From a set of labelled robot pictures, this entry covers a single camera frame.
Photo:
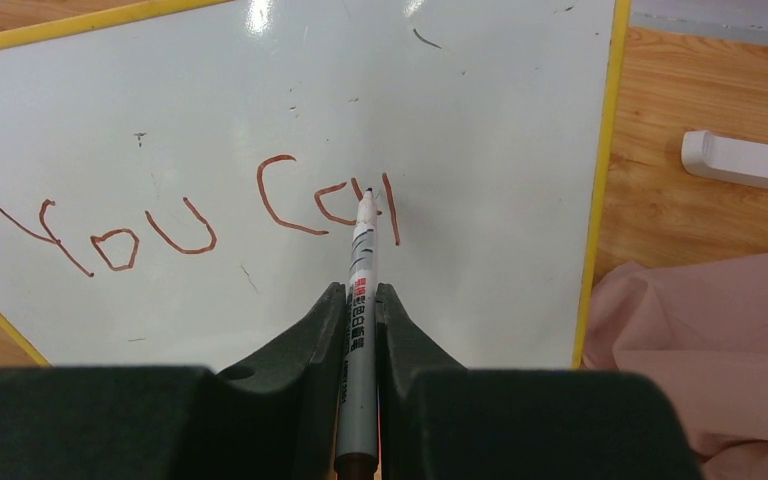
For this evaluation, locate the yellow framed whiteboard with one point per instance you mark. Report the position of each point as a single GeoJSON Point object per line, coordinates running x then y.
{"type": "Point", "coordinates": [179, 179]}

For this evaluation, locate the white whiteboard eraser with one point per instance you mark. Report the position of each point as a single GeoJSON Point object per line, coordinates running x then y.
{"type": "Point", "coordinates": [705, 154]}

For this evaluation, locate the white marker pen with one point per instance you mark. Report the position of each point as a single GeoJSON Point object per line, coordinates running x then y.
{"type": "Point", "coordinates": [356, 455]}

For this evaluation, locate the pink hanging garment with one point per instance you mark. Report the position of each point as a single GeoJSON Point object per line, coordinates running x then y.
{"type": "Point", "coordinates": [700, 332]}

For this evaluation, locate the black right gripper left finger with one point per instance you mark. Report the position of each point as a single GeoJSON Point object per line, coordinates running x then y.
{"type": "Point", "coordinates": [268, 416]}

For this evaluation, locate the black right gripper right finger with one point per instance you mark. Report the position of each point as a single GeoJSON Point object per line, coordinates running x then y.
{"type": "Point", "coordinates": [442, 420]}

